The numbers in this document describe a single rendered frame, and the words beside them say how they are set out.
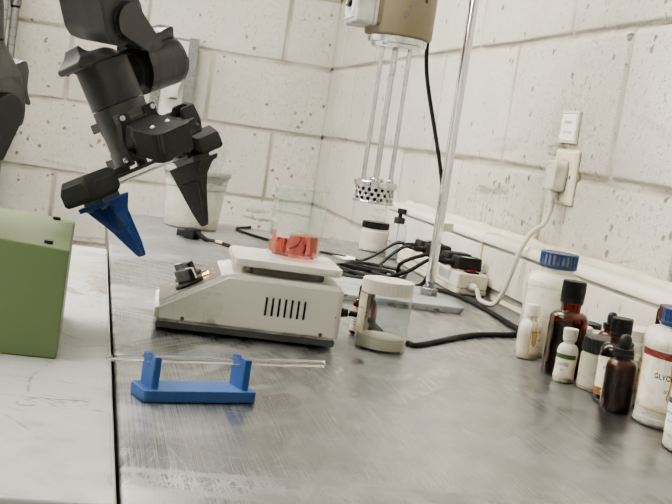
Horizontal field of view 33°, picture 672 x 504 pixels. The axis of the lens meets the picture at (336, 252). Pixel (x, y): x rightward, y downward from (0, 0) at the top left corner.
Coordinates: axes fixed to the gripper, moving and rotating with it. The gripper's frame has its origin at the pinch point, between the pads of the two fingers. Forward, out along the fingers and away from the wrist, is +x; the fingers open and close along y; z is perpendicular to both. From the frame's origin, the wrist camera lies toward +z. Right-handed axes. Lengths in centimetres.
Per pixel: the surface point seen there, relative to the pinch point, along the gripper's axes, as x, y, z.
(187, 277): 7.7, -0.2, -0.1
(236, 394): 14.2, -18.3, 25.2
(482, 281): 35, 71, -21
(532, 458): 27, -7, 43
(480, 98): 9, 107, -37
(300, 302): 14.5, 6.2, 8.5
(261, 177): 19, 173, -182
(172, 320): 11.1, -4.1, -0.1
